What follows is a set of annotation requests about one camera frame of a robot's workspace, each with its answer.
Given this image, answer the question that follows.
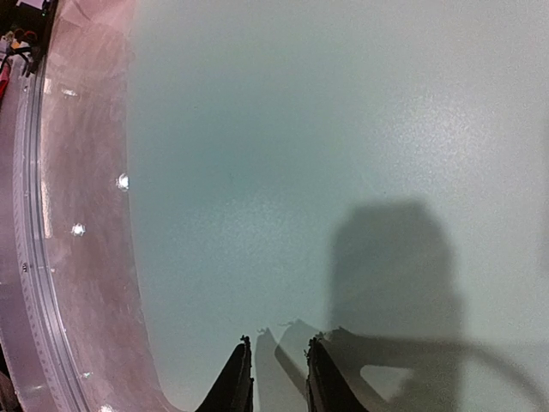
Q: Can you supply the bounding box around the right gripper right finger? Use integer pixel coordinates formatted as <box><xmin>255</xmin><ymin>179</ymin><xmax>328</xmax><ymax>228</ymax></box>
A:
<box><xmin>306</xmin><ymin>337</ymin><xmax>365</xmax><ymax>412</ymax></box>

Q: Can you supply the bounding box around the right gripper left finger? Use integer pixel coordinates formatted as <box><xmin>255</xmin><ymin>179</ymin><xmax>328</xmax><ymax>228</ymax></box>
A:
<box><xmin>196</xmin><ymin>336</ymin><xmax>254</xmax><ymax>412</ymax></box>

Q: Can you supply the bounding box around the aluminium front rail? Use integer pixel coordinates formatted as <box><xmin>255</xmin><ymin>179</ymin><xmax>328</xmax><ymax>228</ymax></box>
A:
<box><xmin>0</xmin><ymin>0</ymin><xmax>94</xmax><ymax>412</ymax></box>

